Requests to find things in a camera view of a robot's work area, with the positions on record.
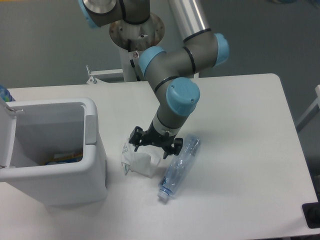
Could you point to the white paper wrapper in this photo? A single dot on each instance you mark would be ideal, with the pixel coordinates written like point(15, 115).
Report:
point(144, 161)

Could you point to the black table clamp mount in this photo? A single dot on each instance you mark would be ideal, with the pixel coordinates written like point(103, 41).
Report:
point(311, 213)

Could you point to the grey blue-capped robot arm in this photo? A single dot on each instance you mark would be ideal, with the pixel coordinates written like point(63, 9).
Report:
point(168, 73)

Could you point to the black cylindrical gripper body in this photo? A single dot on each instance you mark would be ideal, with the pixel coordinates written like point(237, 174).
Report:
point(158, 139)

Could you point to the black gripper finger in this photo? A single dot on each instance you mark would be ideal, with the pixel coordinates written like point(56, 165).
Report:
point(174, 148)
point(138, 138)

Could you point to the white open trash can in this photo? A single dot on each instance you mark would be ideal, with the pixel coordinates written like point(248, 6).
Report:
point(32, 132)

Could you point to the white metal frame bracket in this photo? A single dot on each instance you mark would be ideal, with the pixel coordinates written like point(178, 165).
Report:
point(106, 76)

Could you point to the blue patterned object left edge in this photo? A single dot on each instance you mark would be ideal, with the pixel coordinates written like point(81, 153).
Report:
point(6, 95)

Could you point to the clear plastic water bottle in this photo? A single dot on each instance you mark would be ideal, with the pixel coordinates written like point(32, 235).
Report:
point(179, 167)

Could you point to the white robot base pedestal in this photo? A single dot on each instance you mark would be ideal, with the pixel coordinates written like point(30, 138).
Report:
point(132, 40)

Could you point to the white frame leg right edge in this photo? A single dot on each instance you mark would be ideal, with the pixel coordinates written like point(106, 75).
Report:
point(310, 112)

